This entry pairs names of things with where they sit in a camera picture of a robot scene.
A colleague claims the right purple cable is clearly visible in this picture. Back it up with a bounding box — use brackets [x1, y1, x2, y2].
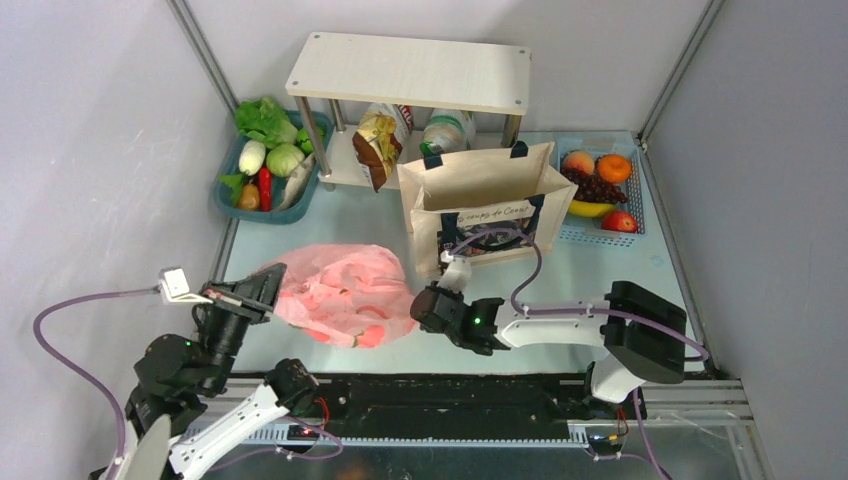
[447, 227, 711, 480]

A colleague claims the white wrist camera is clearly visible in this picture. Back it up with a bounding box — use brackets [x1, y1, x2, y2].
[437, 250, 472, 294]
[158, 267, 212, 305]

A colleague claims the light blue fruit basket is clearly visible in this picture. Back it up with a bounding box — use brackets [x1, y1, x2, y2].
[555, 131, 646, 248]

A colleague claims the red chili pepper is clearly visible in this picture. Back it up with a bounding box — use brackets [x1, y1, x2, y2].
[258, 167, 273, 212]

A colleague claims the green leafy lettuce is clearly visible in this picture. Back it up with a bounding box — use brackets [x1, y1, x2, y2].
[234, 96, 298, 149]

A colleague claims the silver grey fish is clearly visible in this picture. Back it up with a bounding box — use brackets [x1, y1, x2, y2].
[275, 153, 316, 211]

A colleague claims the white wooden two-tier shelf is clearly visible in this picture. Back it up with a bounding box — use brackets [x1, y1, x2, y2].
[285, 32, 531, 188]

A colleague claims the yellow banana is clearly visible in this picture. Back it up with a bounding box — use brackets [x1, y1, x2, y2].
[568, 200, 617, 218]

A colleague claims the dark red grape bunch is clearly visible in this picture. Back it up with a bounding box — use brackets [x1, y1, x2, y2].
[561, 168, 628, 204]

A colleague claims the peach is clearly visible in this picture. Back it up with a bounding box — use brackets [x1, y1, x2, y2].
[561, 150, 595, 175]

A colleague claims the white radish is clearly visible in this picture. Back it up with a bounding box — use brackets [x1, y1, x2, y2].
[238, 139, 266, 177]

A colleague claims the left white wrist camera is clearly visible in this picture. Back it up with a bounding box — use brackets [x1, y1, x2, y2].
[158, 267, 212, 305]

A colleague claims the beige canvas tote bag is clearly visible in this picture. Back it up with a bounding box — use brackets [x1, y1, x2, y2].
[398, 141, 577, 277]

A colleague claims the red apple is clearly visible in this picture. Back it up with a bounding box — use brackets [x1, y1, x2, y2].
[600, 211, 639, 233]

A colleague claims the brown chips bag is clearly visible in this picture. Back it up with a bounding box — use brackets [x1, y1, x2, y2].
[352, 103, 413, 192]

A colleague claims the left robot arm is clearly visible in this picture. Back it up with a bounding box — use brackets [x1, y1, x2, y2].
[89, 262, 319, 479]

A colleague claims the brown potato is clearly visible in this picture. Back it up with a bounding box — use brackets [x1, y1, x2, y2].
[236, 183, 261, 211]

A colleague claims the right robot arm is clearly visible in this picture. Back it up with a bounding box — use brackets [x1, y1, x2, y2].
[410, 281, 688, 404]

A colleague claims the round green cabbage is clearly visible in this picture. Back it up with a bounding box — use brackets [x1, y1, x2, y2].
[265, 143, 306, 178]

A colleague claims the green white snack bag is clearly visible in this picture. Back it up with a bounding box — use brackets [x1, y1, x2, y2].
[419, 108, 476, 157]

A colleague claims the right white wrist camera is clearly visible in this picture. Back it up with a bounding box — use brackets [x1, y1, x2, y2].
[437, 250, 472, 294]

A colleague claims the orange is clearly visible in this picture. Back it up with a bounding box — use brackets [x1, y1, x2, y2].
[596, 154, 633, 184]

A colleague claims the green bell pepper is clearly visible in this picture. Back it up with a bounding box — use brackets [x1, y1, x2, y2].
[294, 128, 315, 156]

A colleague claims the pink plastic grocery bag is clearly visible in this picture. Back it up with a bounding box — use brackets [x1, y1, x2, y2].
[274, 244, 418, 349]

